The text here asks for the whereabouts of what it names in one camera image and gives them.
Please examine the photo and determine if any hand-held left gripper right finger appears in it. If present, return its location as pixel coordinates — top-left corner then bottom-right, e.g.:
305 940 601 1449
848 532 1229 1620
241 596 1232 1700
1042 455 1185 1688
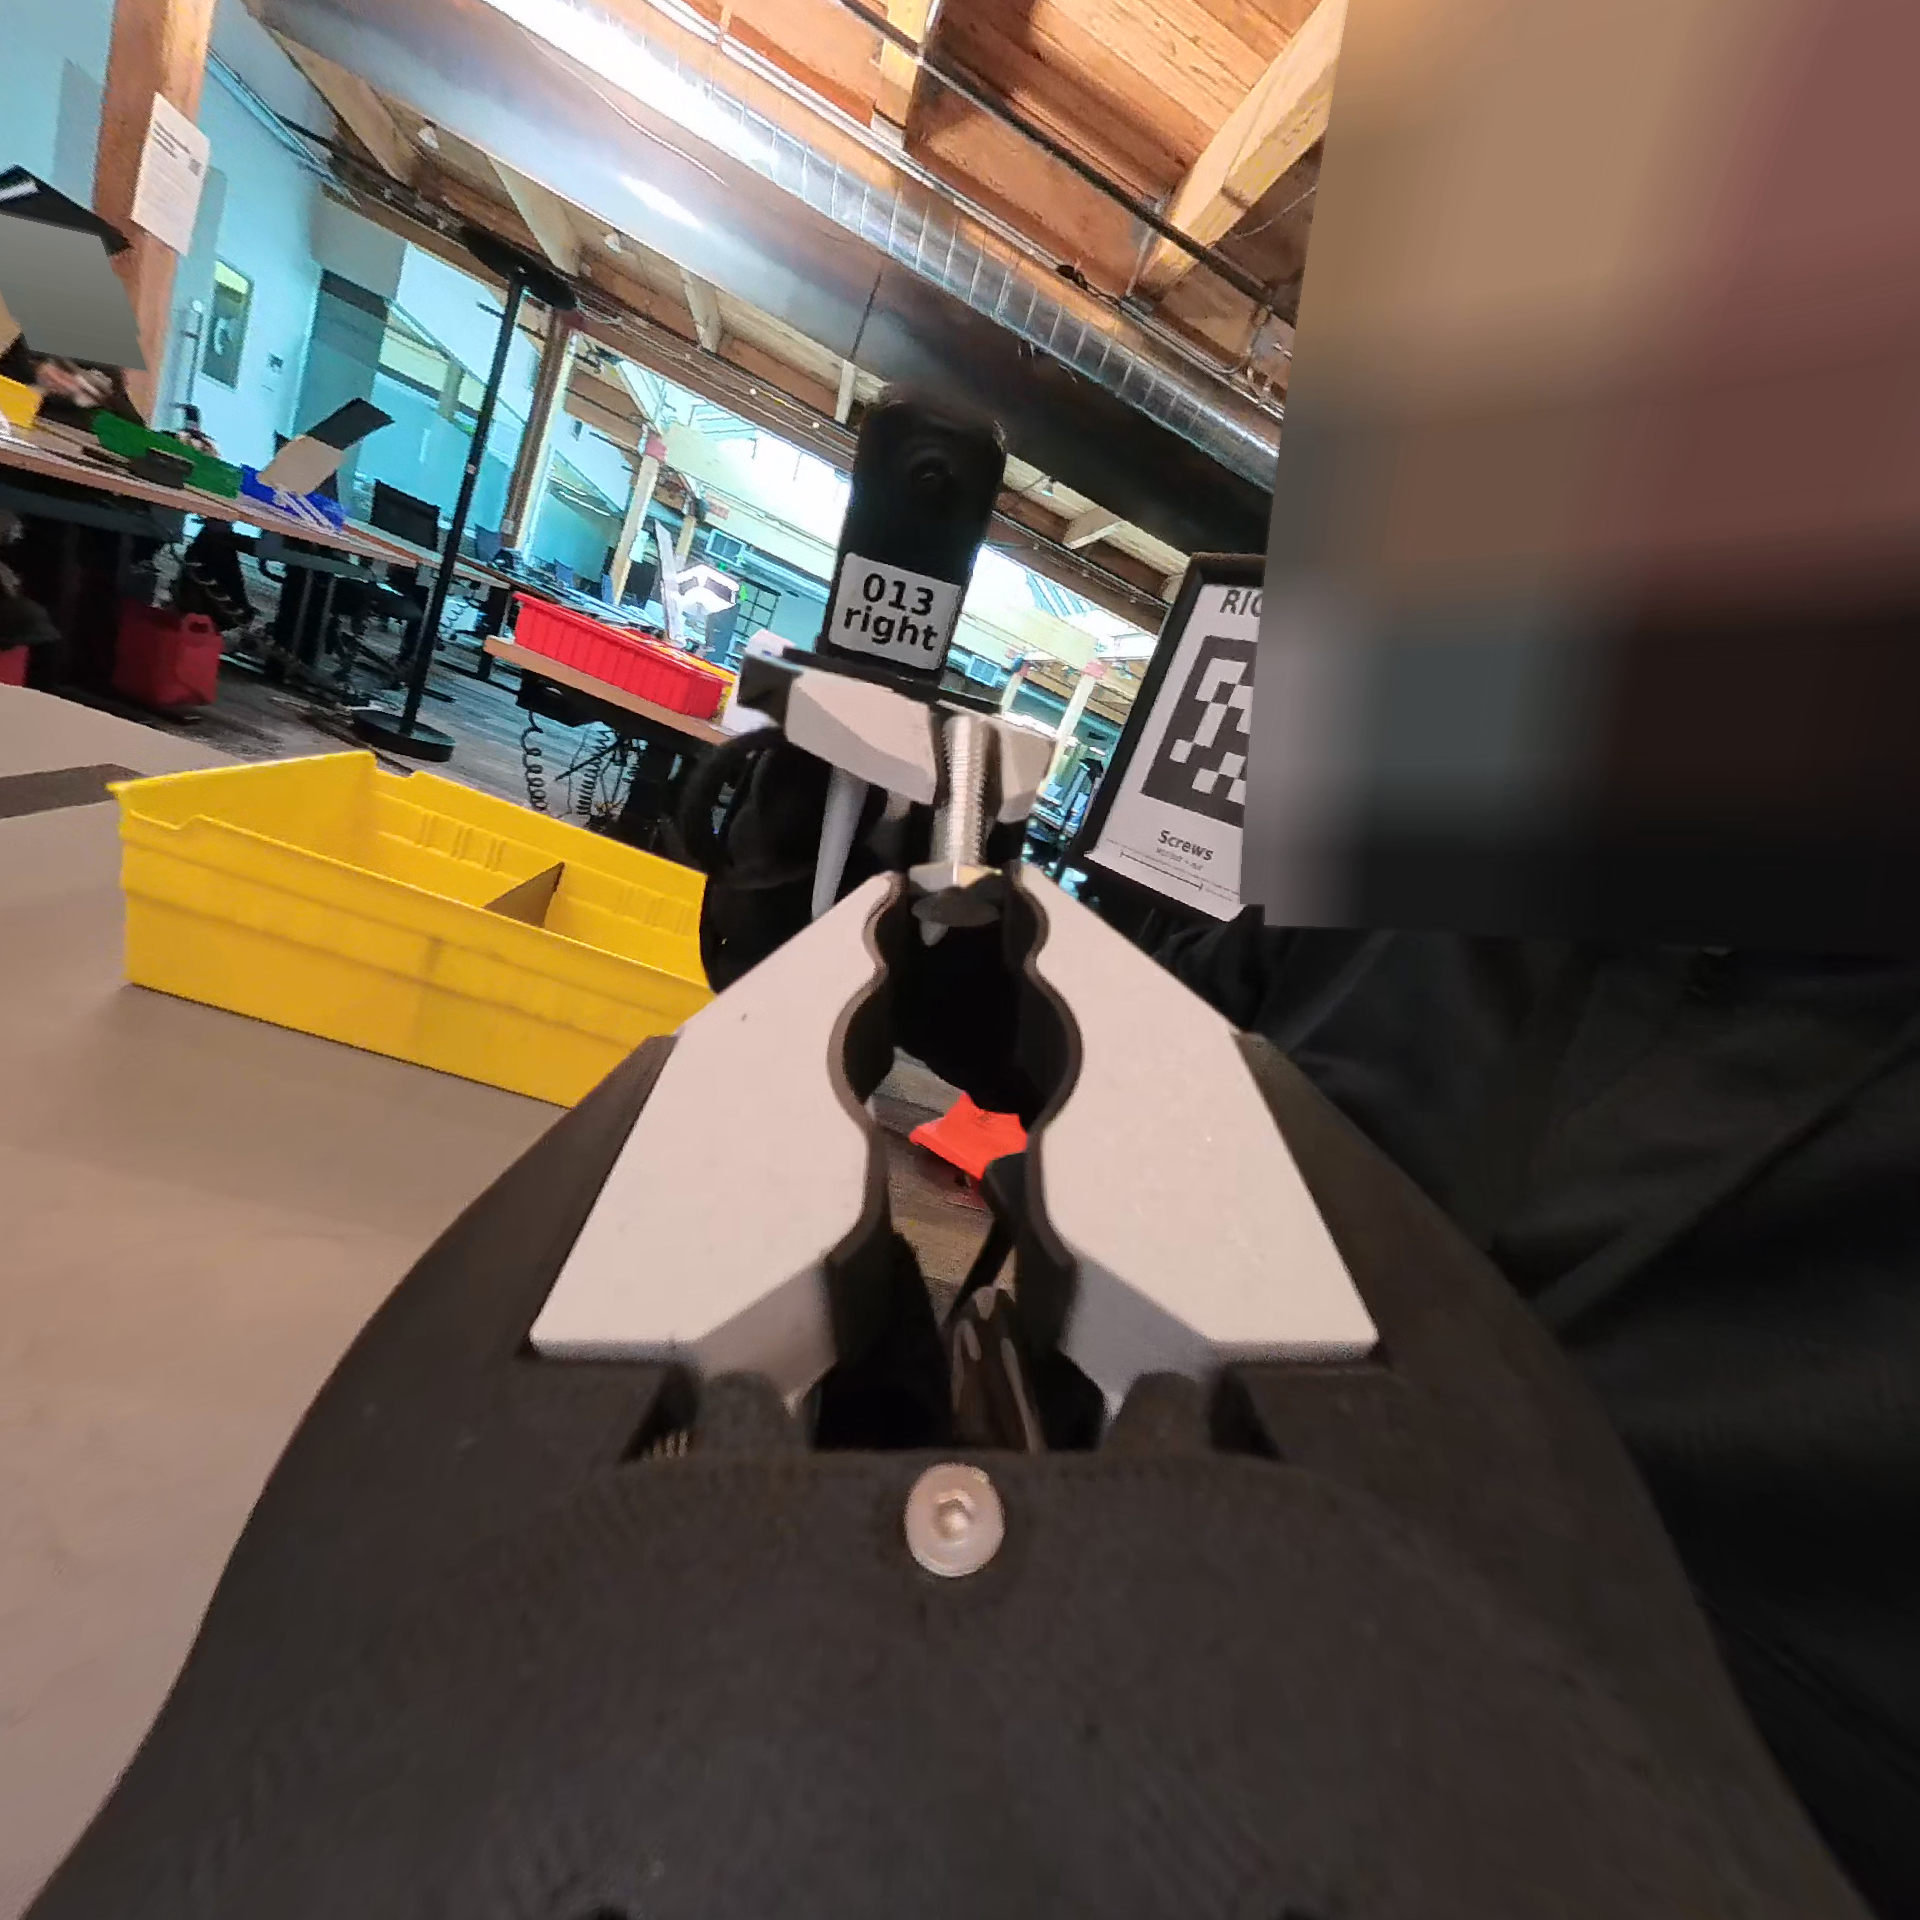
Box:
993 865 1384 1449

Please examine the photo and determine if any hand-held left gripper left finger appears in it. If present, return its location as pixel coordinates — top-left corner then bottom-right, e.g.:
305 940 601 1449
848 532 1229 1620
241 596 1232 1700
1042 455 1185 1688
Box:
525 873 917 1419

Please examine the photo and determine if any silver bolt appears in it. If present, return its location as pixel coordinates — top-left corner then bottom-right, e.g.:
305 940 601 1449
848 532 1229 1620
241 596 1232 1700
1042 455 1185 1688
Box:
900 711 1010 944

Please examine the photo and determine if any yellow plastic bin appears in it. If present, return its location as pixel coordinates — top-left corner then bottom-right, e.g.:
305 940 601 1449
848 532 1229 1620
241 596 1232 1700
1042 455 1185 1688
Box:
108 749 720 1108

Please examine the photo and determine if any white coded sign on easel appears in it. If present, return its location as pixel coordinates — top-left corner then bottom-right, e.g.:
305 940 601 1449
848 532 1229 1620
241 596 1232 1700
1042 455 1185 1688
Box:
1079 551 1279 922

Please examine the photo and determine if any red plastic piece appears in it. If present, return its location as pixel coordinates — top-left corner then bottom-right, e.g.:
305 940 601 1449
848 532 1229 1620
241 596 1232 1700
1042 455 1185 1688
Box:
911 1103 1028 1180

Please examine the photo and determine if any red plastic bin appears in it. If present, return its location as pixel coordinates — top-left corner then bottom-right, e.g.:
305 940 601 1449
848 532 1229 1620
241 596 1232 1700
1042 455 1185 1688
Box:
113 599 224 711
509 591 737 720

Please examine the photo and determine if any green plastic bin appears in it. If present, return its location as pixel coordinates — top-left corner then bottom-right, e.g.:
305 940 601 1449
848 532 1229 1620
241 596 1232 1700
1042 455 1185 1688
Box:
89 407 242 496

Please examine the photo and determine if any silver ceiling duct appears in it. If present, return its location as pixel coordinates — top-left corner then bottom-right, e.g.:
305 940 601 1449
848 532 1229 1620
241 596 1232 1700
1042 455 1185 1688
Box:
720 151 1291 496

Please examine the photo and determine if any white wall notice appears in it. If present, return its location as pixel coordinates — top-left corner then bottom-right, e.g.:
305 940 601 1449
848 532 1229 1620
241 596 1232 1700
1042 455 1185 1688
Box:
133 89 213 250

